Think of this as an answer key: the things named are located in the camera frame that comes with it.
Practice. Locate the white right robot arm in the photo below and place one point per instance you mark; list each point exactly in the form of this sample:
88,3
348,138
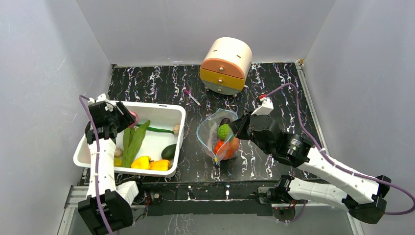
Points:
363,199

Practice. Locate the beige garlic bulb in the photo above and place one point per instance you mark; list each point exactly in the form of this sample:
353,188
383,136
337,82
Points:
176,129

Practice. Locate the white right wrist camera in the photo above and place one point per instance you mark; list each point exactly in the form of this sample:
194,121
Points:
265,107

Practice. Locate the small yellow vegetable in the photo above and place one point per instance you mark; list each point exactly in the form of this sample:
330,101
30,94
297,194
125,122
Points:
117,162

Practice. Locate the yellow orange bell pepper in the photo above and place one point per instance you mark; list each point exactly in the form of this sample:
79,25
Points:
160,165

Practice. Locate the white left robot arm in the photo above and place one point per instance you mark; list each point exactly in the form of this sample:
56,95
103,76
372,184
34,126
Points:
107,206

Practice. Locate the pink marker pen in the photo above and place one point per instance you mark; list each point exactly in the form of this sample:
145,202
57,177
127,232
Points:
192,97

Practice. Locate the beige mushroom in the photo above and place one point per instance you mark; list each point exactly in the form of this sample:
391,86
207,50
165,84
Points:
118,152

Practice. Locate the clear zip top bag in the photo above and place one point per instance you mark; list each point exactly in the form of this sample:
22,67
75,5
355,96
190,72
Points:
207,132

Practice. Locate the round pastel drawer cabinet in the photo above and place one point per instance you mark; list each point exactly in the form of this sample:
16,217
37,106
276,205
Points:
225,68

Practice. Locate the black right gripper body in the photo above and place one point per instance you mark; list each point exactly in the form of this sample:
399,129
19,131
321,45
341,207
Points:
242,126

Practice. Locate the red onion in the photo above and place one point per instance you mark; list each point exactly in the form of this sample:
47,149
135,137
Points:
135,119

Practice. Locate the orange pumpkin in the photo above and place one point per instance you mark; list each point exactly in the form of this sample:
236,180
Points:
221,148

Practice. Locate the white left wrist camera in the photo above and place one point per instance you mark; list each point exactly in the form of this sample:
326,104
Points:
102,97

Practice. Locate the green cabbage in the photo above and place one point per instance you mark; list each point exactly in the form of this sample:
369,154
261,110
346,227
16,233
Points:
224,132

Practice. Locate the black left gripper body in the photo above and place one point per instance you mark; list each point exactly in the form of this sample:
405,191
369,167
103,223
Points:
115,119

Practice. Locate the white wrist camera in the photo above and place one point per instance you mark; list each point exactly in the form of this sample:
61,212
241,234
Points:
265,107
102,97

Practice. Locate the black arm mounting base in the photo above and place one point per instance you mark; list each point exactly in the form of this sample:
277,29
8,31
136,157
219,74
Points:
217,197

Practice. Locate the dark green avocado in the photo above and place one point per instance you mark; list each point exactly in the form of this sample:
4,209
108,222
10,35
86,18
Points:
168,152

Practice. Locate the green leafy vegetable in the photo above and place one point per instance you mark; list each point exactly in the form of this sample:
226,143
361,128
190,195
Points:
132,141

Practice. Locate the green cucumber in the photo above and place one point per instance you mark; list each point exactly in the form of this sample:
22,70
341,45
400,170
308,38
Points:
160,130

